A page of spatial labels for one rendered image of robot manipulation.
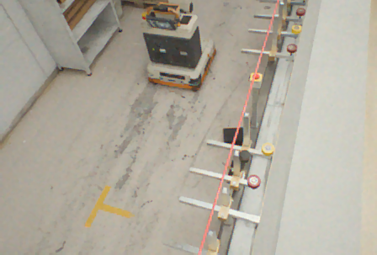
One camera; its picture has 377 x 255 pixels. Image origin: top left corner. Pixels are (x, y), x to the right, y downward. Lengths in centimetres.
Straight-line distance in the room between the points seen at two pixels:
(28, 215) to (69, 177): 46
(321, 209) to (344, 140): 9
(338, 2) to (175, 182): 275
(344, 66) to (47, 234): 311
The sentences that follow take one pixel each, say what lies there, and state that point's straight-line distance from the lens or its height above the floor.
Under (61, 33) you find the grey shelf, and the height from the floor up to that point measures 63.
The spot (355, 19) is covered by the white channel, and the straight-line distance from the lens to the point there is 57.
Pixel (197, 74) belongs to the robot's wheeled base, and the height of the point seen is 26.
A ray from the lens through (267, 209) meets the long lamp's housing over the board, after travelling 47.
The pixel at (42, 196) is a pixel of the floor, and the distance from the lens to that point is 359.
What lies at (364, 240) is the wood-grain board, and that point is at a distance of 210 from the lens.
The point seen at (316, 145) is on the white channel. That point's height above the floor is 246.
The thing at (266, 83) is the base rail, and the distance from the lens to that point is 291.
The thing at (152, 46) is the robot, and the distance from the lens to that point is 367.
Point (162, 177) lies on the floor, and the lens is 326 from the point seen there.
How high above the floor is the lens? 279
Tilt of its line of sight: 50 degrees down
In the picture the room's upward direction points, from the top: 11 degrees counter-clockwise
